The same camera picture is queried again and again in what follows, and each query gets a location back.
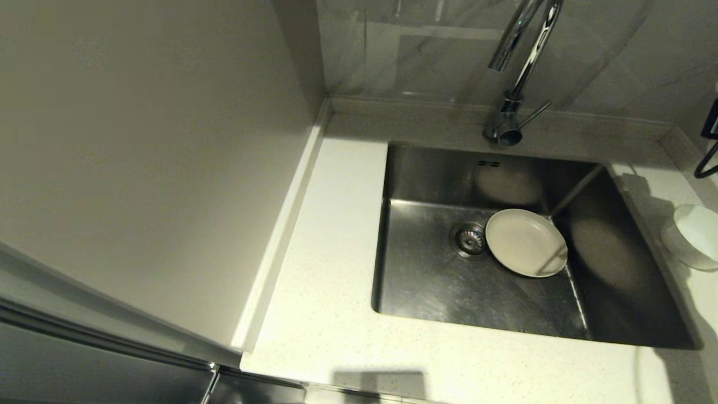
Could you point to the round metal drain strainer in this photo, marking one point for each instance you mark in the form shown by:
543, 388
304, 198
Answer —
469, 239

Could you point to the stainless steel appliance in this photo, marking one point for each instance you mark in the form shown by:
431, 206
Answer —
84, 359

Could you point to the chrome gooseneck faucet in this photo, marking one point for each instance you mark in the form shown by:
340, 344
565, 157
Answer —
505, 129

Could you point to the stainless steel sink basin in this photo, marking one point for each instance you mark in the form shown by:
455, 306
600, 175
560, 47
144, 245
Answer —
426, 286

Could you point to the white round plate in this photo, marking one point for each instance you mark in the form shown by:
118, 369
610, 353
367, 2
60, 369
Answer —
524, 241

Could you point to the white ceramic bowl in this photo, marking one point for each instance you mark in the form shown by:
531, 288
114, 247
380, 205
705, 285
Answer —
695, 235

